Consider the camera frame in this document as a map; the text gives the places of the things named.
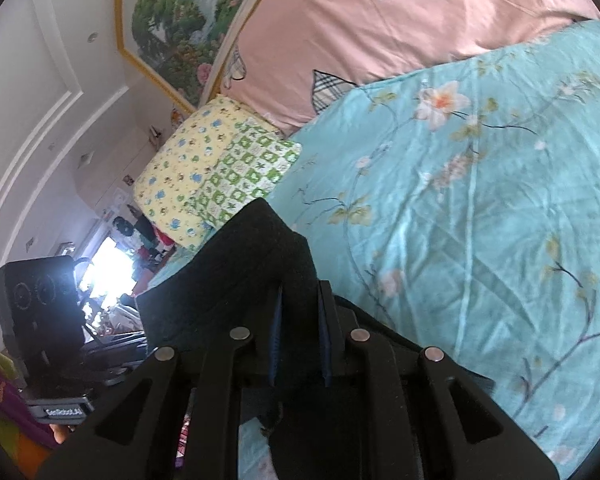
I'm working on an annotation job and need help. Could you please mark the black pants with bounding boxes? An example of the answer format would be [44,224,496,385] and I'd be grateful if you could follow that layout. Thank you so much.
[134,196,496,480]

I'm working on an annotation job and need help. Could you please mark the person's left hand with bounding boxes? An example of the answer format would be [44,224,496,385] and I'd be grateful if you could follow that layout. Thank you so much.
[50,424,76,444]

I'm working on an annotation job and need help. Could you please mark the red cloth beside pillow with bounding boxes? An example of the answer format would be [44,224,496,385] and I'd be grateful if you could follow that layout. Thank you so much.
[133,230,174,266]

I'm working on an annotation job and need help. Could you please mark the yellow cartoon print pillow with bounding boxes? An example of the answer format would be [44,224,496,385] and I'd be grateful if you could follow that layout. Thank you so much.
[133,96,272,250]

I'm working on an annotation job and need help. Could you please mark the light blue floral bedsheet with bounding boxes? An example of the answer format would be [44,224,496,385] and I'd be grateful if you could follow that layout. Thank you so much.
[265,21,600,479]

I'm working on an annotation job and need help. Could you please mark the green checkered small pillow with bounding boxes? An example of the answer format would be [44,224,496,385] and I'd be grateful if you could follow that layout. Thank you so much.
[187,119,302,230]

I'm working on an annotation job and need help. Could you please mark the gold framed landscape painting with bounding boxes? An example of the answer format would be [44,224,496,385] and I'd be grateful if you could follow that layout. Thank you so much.
[114,0,261,110]

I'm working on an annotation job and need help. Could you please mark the pink quilt with plaid hearts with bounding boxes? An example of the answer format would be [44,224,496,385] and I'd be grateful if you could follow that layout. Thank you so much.
[220,0,600,133]

